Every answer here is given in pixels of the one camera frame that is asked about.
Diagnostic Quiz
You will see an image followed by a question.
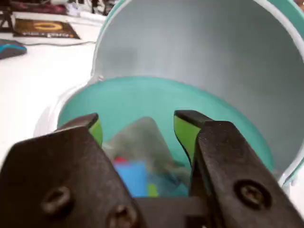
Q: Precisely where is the teal whale-shaped trash bin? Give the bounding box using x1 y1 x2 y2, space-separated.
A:
33 0 304 198

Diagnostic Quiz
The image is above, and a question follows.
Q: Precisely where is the black book orange ring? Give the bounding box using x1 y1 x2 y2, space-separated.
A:
13 18 81 40

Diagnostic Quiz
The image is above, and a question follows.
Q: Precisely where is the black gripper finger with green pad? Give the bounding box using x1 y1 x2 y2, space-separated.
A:
173 110 304 228

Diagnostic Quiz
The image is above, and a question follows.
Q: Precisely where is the crumpled blue paper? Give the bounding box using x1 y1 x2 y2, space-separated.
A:
147 171 190 198

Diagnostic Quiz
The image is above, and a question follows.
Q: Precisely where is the blue lego block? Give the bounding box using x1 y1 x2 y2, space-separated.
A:
114 160 148 198

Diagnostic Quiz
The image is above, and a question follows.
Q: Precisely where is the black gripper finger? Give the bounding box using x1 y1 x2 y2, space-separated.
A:
0 113 145 228

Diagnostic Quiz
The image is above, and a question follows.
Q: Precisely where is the grey mouse cable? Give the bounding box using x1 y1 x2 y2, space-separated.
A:
23 40 97 47

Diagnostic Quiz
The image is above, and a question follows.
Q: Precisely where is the crumpled grey paper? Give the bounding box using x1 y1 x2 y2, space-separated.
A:
103 116 190 188

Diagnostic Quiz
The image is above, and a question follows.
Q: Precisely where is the green lego block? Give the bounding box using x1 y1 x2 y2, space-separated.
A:
147 182 159 198

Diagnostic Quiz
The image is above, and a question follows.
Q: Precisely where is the grey mouse blue stripe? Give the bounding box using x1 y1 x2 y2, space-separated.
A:
0 39 28 60

